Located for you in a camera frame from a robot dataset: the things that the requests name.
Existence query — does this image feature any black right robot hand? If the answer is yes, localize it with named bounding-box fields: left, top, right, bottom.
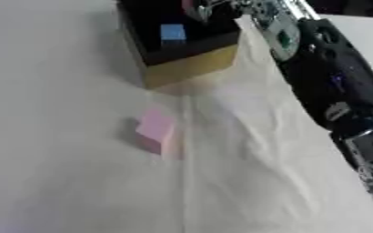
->
left=181, top=0, right=249, bottom=24

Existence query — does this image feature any tan cardboard box black inside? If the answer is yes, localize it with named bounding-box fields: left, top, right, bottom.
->
left=115, top=0, right=244, bottom=90

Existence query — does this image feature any blue block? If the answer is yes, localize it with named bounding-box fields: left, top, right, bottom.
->
left=157, top=24, right=188, bottom=44

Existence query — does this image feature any pink block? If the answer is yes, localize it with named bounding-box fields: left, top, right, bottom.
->
left=132, top=106, right=179, bottom=156

